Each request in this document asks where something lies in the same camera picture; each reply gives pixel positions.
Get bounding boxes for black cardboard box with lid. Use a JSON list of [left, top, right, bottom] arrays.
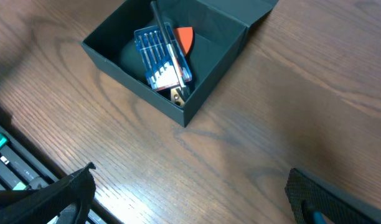
[[80, 0, 280, 128]]

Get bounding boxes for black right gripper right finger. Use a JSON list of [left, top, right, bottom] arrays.
[[285, 168, 381, 223]]

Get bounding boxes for orange scraper with wooden handle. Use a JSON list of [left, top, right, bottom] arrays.
[[169, 26, 194, 108]]

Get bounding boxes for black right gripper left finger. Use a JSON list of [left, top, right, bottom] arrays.
[[0, 162, 96, 223]]

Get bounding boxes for clear precision screwdriver set case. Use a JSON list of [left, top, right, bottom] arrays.
[[134, 22, 181, 91]]

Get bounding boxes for black mounting rail green clips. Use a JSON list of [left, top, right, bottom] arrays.
[[0, 125, 104, 223]]

